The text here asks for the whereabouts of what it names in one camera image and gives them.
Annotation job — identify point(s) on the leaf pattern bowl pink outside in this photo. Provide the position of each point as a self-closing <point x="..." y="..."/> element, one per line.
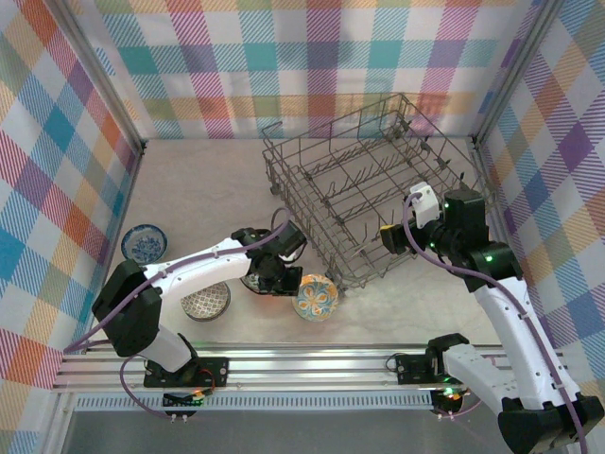
<point x="248" y="284"/>

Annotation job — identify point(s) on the orange and teal bowl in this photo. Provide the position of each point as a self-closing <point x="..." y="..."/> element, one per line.
<point x="314" y="298"/>

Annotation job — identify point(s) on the geometric lattice pattern bowl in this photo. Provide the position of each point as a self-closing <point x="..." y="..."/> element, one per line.
<point x="208" y="307"/>

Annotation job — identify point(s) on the blue floral bowl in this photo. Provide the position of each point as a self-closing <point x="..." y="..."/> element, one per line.
<point x="142" y="243"/>

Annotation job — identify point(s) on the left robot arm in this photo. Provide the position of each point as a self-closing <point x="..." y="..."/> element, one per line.
<point x="198" y="265"/>

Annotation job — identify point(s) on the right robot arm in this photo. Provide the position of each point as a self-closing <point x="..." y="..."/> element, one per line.
<point x="510" y="331"/>

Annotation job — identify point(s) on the small controller board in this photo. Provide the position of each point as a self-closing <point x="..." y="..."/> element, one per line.
<point x="449" y="399"/>
<point x="182" y="401"/>

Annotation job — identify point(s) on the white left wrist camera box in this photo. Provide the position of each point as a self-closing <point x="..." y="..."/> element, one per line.
<point x="288" y="256"/>

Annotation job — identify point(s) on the aluminium side rail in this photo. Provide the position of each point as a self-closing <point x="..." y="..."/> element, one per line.
<point x="130" y="189"/>
<point x="503" y="227"/>

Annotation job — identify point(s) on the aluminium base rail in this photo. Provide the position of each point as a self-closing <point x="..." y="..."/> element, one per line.
<point x="307" y="366"/>

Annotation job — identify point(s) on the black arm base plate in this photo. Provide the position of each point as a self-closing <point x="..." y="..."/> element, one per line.
<point x="215" y="366"/>
<point x="411" y="369"/>

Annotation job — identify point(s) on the aluminium frame post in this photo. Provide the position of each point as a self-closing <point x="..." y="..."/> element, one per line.
<point x="512" y="71"/>
<point x="104" y="85"/>

